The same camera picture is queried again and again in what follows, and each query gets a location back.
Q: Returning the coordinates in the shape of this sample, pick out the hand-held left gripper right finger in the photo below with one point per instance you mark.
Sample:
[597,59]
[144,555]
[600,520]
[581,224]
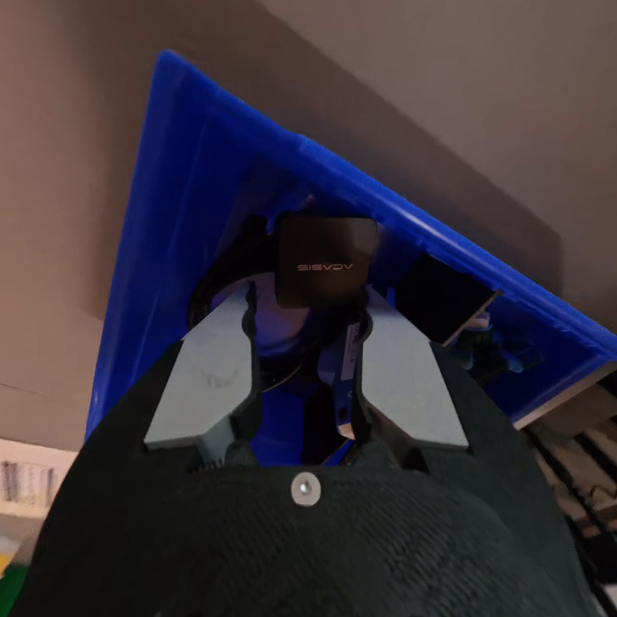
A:
[409,385]

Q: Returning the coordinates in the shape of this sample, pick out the blue storage bin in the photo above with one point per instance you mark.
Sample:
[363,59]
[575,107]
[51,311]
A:
[193,168]

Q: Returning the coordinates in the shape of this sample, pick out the small black hub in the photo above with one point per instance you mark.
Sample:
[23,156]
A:
[323,250]

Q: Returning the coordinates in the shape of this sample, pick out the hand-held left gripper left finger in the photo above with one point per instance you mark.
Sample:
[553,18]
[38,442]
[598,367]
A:
[207,381]

